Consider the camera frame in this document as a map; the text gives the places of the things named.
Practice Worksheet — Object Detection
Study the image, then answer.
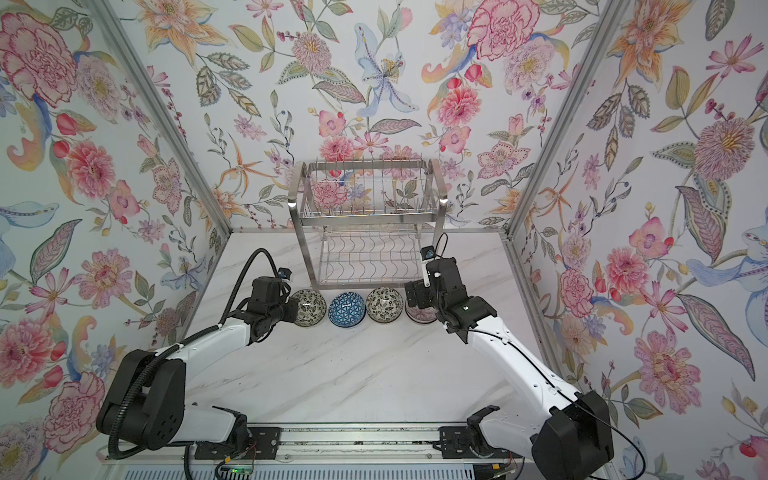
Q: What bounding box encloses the grey green floral bowl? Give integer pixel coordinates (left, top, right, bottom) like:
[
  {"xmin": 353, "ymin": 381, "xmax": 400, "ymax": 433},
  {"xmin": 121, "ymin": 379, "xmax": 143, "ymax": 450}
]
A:
[{"xmin": 291, "ymin": 289, "xmax": 327, "ymax": 328}]

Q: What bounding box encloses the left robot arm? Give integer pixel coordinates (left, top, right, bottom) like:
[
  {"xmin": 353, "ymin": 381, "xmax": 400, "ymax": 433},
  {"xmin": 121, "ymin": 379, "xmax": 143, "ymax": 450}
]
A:
[{"xmin": 96, "ymin": 262, "xmax": 298, "ymax": 460}]

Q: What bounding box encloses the blue triangle pattern bowl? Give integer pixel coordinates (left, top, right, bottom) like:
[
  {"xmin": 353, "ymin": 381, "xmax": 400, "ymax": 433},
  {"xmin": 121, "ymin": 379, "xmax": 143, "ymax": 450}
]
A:
[{"xmin": 328, "ymin": 292, "xmax": 366, "ymax": 328}]

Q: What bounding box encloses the purple striped bowl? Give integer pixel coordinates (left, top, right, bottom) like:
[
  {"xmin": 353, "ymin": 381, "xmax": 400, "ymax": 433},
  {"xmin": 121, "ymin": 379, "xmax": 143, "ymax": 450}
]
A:
[{"xmin": 405, "ymin": 306, "xmax": 437, "ymax": 324}]

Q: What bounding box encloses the green leaf pattern bowl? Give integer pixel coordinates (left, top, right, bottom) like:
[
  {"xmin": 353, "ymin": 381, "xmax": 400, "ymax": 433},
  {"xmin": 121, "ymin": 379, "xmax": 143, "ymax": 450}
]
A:
[{"xmin": 366, "ymin": 287, "xmax": 404, "ymax": 324}]

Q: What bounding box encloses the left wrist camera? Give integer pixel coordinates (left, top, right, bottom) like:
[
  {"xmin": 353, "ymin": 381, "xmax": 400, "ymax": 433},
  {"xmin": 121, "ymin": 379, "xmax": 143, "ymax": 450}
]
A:
[{"xmin": 277, "ymin": 267, "xmax": 292, "ymax": 281}]

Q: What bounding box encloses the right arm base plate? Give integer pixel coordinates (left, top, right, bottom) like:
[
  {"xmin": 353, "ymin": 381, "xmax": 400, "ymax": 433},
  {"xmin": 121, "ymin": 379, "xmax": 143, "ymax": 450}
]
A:
[{"xmin": 438, "ymin": 425, "xmax": 520, "ymax": 462}]

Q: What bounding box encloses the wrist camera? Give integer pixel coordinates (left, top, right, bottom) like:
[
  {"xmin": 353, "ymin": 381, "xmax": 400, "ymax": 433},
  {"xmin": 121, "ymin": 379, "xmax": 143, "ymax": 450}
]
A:
[
  {"xmin": 277, "ymin": 267, "xmax": 292, "ymax": 281},
  {"xmin": 420, "ymin": 245, "xmax": 436, "ymax": 288}
]

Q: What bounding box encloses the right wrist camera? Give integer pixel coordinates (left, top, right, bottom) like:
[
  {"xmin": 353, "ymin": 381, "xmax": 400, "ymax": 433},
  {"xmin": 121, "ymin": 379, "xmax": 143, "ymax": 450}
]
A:
[{"xmin": 420, "ymin": 245, "xmax": 436, "ymax": 288}]

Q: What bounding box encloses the steel two-tier dish rack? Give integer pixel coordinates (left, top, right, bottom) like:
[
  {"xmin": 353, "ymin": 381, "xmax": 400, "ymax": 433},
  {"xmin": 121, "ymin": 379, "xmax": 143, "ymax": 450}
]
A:
[{"xmin": 288, "ymin": 158, "xmax": 448, "ymax": 289}]

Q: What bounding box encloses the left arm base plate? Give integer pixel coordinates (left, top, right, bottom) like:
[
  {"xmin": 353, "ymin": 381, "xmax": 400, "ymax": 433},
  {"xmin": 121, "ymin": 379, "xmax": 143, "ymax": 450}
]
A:
[{"xmin": 194, "ymin": 427, "xmax": 282, "ymax": 461}]

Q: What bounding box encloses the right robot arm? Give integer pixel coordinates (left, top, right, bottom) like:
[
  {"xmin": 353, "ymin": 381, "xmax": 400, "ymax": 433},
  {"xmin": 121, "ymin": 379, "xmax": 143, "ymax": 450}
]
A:
[{"xmin": 405, "ymin": 247, "xmax": 619, "ymax": 479}]

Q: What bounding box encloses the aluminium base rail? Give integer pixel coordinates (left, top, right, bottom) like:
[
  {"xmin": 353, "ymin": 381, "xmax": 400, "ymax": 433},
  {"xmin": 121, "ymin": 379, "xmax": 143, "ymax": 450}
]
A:
[{"xmin": 95, "ymin": 421, "xmax": 613, "ymax": 466}]

